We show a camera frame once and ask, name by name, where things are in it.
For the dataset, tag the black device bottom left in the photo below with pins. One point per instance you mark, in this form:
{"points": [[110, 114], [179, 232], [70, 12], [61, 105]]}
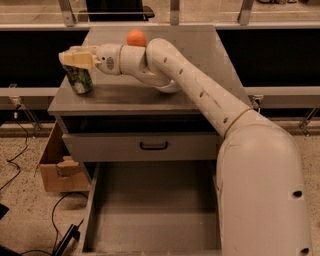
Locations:
{"points": [[72, 233]]}

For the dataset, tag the grey drawer cabinet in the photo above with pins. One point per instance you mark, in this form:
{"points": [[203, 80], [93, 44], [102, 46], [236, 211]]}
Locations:
{"points": [[123, 104]]}

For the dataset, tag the open grey middle drawer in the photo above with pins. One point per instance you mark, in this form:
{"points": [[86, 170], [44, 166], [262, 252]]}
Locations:
{"points": [[166, 208]]}

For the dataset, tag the brown cardboard box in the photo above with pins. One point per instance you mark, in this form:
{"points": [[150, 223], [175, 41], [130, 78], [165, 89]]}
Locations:
{"points": [[59, 172]]}

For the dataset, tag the closed grey top drawer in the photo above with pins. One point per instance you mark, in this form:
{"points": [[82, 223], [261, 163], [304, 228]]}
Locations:
{"points": [[122, 147]]}

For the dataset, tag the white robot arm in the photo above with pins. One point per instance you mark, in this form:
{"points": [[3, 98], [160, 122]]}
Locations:
{"points": [[259, 178]]}

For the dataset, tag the white ceramic bowl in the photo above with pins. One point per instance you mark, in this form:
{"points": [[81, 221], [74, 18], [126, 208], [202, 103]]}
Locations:
{"points": [[171, 87]]}

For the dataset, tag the orange fruit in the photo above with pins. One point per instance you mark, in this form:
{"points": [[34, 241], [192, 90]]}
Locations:
{"points": [[136, 38]]}

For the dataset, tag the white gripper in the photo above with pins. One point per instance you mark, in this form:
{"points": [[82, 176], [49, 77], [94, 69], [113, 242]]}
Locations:
{"points": [[108, 60]]}

